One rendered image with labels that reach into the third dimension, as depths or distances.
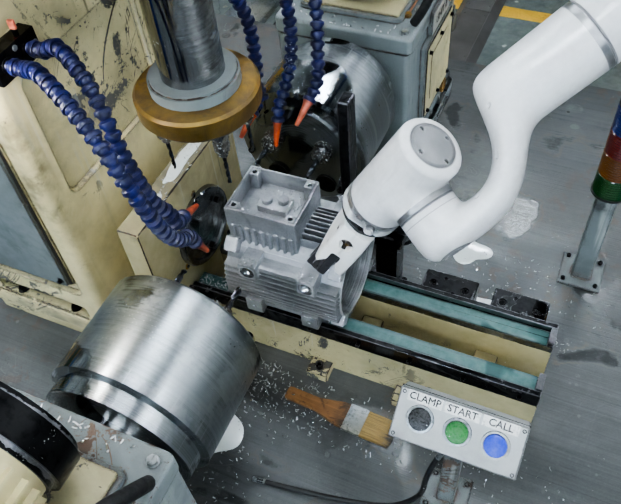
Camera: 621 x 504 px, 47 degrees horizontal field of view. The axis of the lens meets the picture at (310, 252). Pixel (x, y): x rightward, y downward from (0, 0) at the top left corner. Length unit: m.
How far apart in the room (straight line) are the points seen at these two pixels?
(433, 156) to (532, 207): 0.78
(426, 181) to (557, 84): 0.18
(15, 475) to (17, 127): 0.48
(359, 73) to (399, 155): 0.53
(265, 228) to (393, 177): 0.32
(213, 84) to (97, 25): 0.24
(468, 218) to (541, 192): 0.79
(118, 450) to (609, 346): 0.89
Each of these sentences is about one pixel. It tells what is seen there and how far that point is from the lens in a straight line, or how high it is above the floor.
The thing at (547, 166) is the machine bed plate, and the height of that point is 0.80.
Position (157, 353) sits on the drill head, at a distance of 0.95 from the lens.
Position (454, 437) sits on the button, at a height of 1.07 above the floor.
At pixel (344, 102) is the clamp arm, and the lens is 1.10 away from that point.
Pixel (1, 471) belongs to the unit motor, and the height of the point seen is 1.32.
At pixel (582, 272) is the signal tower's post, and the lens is 1.46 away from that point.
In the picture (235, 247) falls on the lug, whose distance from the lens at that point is 1.13.
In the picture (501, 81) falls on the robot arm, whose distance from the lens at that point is 0.85.
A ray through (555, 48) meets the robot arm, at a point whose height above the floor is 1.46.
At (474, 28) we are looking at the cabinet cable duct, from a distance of 3.49.
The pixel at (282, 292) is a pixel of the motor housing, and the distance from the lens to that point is 1.14.
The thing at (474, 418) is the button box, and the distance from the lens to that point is 0.96.
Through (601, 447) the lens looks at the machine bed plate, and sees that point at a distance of 1.30.
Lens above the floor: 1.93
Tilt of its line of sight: 50 degrees down
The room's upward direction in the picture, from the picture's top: 7 degrees counter-clockwise
